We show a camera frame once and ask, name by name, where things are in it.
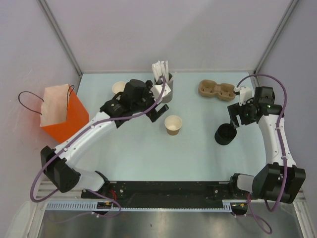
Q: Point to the white wrapped stirrers bundle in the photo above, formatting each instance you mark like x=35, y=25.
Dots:
x=160, y=70

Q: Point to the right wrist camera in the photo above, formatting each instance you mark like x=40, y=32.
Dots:
x=244, y=93

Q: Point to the aluminium frame rail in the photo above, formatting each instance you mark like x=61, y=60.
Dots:
x=300, y=196

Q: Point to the grey stirrer holder cup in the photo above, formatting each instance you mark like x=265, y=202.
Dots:
x=170, y=84

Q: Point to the stack of brown paper cups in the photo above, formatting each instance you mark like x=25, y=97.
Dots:
x=118, y=87

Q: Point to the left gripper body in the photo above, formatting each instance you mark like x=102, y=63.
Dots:
x=153, y=115

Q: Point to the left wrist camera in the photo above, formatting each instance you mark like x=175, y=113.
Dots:
x=159, y=93

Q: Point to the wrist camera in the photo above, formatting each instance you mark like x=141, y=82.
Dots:
x=159, y=93
x=244, y=93

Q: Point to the orange paper bag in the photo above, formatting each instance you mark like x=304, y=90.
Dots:
x=61, y=113

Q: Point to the white slotted cable duct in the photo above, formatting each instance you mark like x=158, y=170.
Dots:
x=78, y=205

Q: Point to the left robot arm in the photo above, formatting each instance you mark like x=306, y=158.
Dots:
x=60, y=163

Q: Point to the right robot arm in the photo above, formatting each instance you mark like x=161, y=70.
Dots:
x=280, y=179

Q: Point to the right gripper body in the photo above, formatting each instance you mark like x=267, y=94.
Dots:
x=245, y=111

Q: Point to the single brown paper cup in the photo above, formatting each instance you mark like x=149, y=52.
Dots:
x=173, y=124

